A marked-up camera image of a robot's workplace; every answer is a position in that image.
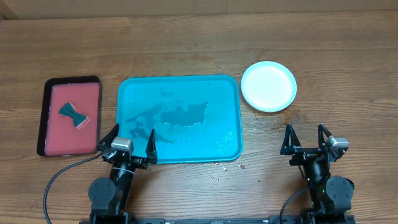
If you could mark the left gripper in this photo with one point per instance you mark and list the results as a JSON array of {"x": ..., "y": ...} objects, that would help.
[{"x": 140, "y": 163}]

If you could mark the teal plastic serving tray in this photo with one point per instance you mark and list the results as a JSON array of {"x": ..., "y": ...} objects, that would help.
[{"x": 195, "y": 118}]

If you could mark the light blue plate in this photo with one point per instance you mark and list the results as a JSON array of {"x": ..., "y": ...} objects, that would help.
[{"x": 268, "y": 86}]

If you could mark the black tray with red water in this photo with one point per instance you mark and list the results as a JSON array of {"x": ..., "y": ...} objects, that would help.
[{"x": 57, "y": 135}]

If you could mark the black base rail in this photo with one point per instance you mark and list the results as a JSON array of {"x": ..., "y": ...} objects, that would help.
[{"x": 273, "y": 219}]

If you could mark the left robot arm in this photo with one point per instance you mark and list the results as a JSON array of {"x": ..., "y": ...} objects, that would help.
[{"x": 109, "y": 195}]

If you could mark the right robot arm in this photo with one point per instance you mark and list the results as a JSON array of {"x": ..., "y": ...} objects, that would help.
[{"x": 330, "y": 195}]

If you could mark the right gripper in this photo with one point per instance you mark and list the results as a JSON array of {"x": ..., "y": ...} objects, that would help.
[{"x": 292, "y": 147}]

